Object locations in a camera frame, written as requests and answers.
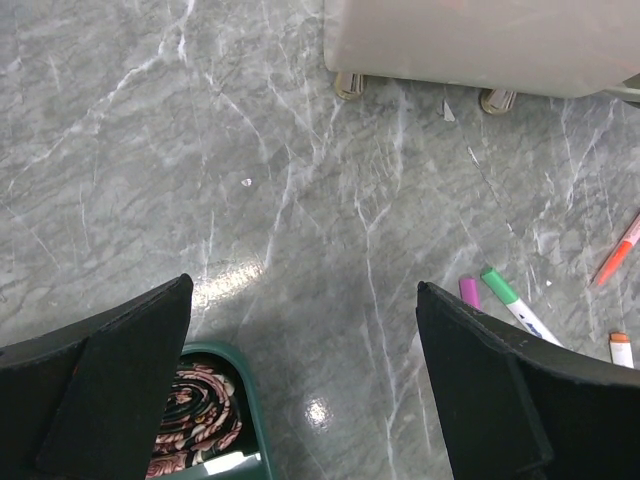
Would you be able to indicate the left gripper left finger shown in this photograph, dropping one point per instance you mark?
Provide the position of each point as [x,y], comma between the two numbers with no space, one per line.
[86,401]

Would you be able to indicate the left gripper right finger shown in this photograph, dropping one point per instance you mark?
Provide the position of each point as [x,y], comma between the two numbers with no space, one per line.
[514,406]

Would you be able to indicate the round drawer organizer box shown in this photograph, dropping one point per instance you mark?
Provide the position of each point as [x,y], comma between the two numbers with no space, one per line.
[563,49]

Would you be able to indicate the pink cap marker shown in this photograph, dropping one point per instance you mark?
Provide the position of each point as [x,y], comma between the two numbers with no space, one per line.
[621,349]

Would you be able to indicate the purple cap marker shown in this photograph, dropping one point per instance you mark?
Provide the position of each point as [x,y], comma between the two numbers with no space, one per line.
[469,292]

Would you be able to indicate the green cap marker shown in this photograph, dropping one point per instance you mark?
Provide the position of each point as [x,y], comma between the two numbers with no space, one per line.
[518,308]

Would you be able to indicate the green compartment tray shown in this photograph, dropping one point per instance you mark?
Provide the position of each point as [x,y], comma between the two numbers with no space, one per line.
[249,457]

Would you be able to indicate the orange red pen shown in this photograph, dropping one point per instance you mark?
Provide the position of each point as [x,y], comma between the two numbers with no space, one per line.
[618,254]

